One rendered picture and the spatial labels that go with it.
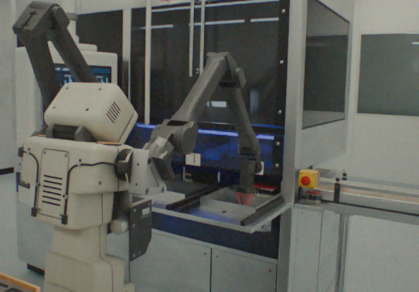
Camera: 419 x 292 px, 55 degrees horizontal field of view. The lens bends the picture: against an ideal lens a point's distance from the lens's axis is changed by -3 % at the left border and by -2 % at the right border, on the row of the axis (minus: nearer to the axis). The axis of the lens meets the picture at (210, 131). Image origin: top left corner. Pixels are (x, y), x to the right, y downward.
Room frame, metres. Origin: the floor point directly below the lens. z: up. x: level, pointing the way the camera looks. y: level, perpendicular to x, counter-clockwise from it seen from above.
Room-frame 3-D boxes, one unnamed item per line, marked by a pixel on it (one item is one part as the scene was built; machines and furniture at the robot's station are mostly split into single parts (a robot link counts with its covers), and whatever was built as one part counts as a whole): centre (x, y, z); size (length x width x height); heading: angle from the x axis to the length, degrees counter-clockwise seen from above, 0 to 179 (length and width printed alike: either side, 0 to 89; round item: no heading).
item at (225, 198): (1.79, -0.16, 0.90); 0.34 x 0.26 x 0.04; 149
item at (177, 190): (1.96, 0.13, 0.90); 0.34 x 0.26 x 0.04; 149
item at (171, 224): (2.31, 0.53, 0.73); 1.98 x 0.01 x 0.25; 59
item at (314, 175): (1.76, -0.44, 1.00); 0.08 x 0.07 x 0.07; 149
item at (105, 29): (2.43, 0.71, 1.51); 0.49 x 0.01 x 0.59; 59
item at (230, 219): (1.82, 0.02, 0.87); 0.70 x 0.48 x 0.02; 59
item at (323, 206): (1.79, -0.47, 0.87); 0.14 x 0.13 x 0.02; 149
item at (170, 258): (2.72, 0.26, 0.44); 2.06 x 1.00 x 0.88; 59
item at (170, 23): (2.15, 0.24, 1.51); 0.47 x 0.01 x 0.59; 59
